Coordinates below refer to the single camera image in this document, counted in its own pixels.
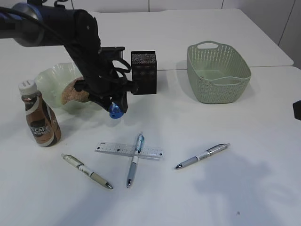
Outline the sugared bread roll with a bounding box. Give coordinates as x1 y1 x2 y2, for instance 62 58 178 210
61 76 89 105

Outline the grey grip pen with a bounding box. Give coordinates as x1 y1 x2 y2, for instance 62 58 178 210
174 143 230 170

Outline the cream grip pen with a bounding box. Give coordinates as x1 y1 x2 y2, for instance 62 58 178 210
61 153 113 190

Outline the black mesh pen holder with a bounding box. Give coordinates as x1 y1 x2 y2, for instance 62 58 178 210
131 51 157 95

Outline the blue pencil sharpener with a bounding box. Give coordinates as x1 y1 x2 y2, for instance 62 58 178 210
109 102 124 119

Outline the green wavy glass plate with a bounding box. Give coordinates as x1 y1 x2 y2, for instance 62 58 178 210
34 63 98 114

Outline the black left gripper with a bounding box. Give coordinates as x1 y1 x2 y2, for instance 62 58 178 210
74 54 138 113

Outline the blue grip pen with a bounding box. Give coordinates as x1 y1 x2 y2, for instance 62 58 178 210
127 132 144 188

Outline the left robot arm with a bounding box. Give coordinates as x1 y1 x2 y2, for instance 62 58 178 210
0 0 138 114

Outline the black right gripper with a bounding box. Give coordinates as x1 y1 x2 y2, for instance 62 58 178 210
293 100 301 120

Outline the brown Nescafe coffee bottle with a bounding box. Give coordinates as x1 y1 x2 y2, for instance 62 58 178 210
18 80 61 147

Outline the green plastic woven basket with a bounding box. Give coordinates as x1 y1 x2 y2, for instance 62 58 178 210
187 41 251 104

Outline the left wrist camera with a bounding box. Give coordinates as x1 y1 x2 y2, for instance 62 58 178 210
98 47 126 60

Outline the clear plastic ruler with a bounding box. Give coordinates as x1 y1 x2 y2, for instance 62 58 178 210
95 142 164 161

